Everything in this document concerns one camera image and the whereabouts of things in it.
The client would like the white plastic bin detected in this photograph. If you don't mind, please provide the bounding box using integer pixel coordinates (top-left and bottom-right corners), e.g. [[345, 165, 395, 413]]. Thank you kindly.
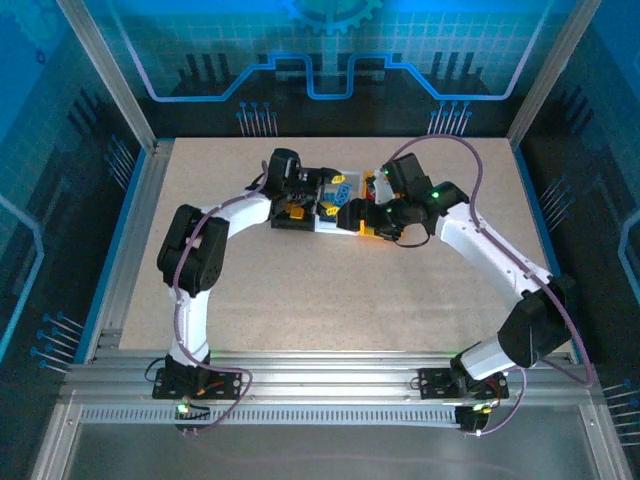
[[313, 168, 364, 237]]

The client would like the yellow plastic bin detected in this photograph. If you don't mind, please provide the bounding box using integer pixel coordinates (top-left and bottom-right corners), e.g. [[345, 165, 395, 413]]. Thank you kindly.
[[355, 170, 401, 242]]

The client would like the black plastic bin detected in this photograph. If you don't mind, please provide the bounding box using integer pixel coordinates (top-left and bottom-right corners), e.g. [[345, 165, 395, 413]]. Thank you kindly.
[[269, 164, 321, 233]]

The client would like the blue table edge strip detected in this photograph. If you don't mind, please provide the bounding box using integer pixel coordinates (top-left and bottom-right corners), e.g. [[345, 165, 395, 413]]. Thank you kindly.
[[73, 148, 151, 364], [513, 144, 589, 364]]

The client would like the small black controller board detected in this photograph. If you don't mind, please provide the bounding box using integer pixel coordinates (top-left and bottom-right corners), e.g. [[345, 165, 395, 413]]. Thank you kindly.
[[172, 398, 212, 424], [454, 403, 496, 435]]

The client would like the thin black right gripper cable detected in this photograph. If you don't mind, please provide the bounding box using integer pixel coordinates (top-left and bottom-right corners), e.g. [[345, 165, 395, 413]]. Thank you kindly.
[[393, 223, 434, 250]]

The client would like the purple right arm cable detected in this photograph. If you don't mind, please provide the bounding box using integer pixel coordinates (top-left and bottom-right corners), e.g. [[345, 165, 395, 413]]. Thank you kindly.
[[382, 134, 599, 437]]

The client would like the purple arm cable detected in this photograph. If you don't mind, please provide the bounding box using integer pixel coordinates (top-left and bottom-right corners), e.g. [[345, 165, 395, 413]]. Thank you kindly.
[[172, 158, 271, 437], [382, 134, 599, 437]]

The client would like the long aluminium frame rail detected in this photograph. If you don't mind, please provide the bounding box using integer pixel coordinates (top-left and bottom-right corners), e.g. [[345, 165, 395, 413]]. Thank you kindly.
[[62, 349, 604, 401]]

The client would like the aluminium side rail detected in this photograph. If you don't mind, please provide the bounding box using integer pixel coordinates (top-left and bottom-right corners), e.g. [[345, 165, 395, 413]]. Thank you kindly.
[[92, 139, 175, 354]]

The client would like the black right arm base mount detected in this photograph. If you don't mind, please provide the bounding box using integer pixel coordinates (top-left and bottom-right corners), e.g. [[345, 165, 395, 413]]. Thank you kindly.
[[418, 367, 510, 401]]

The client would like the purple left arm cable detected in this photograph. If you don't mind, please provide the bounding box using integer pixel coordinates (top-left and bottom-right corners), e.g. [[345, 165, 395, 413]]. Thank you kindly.
[[172, 158, 271, 437]]

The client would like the grey slotted cable duct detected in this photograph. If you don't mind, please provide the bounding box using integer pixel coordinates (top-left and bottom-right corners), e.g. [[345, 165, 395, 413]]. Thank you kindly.
[[79, 405, 464, 427]]

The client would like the aluminium frame post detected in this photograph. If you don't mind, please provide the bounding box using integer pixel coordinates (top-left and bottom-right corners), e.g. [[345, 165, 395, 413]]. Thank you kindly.
[[55, 0, 160, 154], [505, 0, 604, 146]]

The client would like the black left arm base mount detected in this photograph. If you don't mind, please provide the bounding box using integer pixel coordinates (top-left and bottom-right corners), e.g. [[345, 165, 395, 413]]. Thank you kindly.
[[152, 367, 242, 401]]

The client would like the grey metal base plate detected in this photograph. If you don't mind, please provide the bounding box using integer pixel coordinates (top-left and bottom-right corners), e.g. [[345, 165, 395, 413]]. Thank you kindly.
[[59, 422, 611, 480]]

